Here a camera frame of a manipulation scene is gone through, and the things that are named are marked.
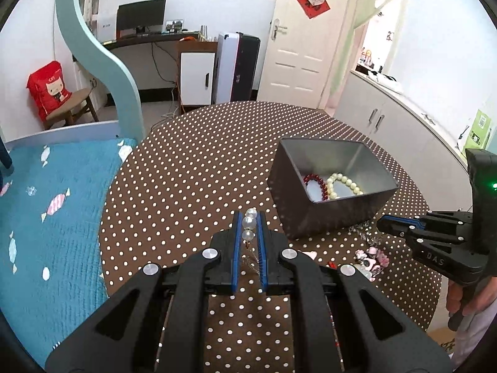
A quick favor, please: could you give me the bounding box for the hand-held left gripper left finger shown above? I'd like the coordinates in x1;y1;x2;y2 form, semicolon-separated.
44;210;249;373

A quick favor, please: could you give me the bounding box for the person's pink clothing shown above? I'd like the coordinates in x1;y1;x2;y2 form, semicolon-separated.
451;280;497;368

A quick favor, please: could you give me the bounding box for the red heart door decoration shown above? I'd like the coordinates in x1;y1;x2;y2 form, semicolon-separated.
294;0;331;20

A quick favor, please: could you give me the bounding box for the pearl bead jewelry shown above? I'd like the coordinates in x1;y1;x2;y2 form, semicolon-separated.
241;207;265;277

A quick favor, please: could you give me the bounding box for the grey crystal pendant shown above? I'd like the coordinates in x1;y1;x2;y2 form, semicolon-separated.
348;221;383;248

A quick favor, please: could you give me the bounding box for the black white cloth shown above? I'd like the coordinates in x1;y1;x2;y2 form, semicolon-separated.
355;64;405;94

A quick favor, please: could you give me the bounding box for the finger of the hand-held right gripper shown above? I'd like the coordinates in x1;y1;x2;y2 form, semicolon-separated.
384;210;473;229
377;216;490;285

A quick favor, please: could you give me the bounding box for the red cartoon bag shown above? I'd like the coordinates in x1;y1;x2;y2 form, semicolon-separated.
26;61;73;122

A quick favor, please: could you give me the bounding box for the blue candy print blanket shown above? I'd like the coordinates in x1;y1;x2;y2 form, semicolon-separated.
0;137;139;366

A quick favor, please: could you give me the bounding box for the pink bear charm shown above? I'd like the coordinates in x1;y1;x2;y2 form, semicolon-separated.
366;246;390;269

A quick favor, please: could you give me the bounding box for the red bead bracelet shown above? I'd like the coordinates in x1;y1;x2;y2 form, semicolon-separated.
303;173;330;203

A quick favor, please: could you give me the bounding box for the white room door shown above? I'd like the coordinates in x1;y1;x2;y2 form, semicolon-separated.
256;0;352;110

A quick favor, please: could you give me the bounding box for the white bed footboard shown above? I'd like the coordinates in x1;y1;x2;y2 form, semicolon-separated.
3;120;137;150

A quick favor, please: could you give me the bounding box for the white door small cabinet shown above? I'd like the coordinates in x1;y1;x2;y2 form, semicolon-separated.
177;40;218;114

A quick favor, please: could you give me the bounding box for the white tall appliance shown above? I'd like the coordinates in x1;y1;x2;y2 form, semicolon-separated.
213;32;240;105

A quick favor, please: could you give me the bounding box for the green box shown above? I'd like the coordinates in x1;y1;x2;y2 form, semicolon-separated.
463;108;493;152

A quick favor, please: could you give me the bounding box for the black suitcase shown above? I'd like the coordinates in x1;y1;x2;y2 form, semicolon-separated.
230;33;261;103

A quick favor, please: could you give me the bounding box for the dark curved desk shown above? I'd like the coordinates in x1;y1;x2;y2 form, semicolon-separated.
99;31;218;52

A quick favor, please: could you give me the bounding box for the black computer monitor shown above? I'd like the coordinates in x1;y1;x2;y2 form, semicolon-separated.
116;0;167;35

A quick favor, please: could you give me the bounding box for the teal curved bed frame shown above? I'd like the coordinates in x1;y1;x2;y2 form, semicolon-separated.
55;0;147;143

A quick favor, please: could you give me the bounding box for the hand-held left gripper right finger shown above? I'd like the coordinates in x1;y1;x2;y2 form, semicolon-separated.
256;210;453;373

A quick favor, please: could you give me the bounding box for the wooden stool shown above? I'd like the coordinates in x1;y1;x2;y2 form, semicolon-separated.
42;88;100;130

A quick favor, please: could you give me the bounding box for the cardboard box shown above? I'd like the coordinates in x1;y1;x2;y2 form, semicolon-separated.
426;326;459;360

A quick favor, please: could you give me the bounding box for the grey storage box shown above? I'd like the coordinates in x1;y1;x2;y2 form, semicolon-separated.
266;138;400;240

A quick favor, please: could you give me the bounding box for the white counter cabinet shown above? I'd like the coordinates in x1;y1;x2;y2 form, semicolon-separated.
333;69;471;203

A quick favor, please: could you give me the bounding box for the person's right hand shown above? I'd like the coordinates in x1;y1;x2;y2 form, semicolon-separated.
445;276;467;318

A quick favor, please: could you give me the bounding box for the white pearl bracelet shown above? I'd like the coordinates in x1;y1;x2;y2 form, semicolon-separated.
325;173;365;202

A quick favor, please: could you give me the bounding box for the white box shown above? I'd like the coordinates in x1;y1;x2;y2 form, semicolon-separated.
95;21;117;42

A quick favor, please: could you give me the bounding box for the metal door handle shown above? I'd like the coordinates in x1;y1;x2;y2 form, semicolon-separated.
270;18;288;40

